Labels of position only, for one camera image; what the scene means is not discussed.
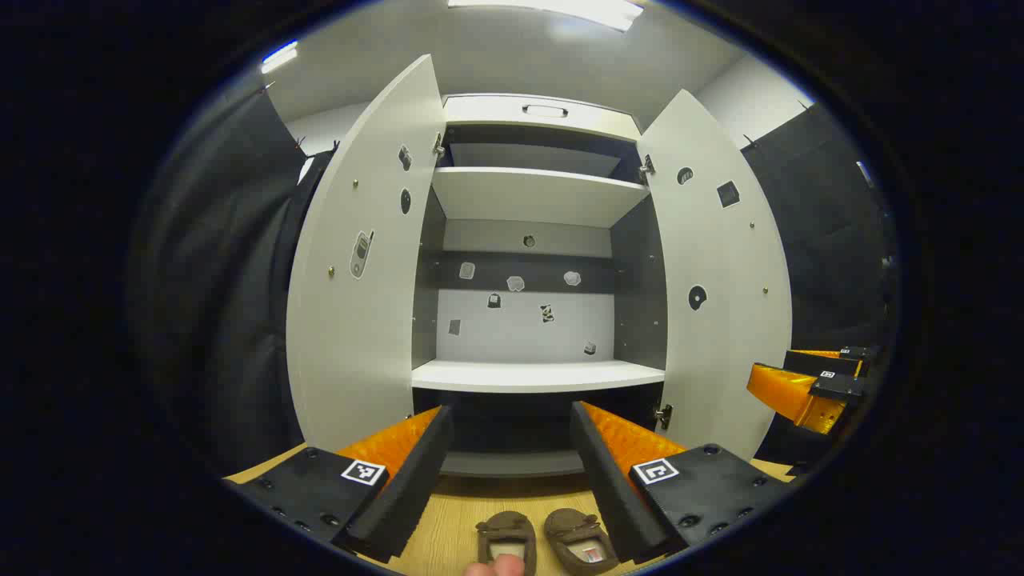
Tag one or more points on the long ceiling light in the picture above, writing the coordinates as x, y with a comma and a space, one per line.
278, 58
560, 10

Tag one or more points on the white shoe cabinet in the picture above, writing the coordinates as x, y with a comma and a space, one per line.
528, 328

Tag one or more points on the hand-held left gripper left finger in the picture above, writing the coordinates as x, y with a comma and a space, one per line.
416, 480

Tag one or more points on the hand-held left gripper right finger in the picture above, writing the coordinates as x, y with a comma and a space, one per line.
604, 480

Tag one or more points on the metal door hinge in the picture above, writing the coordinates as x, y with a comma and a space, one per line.
439, 146
646, 168
663, 415

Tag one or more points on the white cabinet shelf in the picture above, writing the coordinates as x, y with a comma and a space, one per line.
536, 376
536, 196

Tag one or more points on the brown fuzzy shoe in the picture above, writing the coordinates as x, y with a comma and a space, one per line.
506, 526
572, 528

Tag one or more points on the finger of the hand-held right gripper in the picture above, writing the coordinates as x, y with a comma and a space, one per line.
824, 362
836, 386

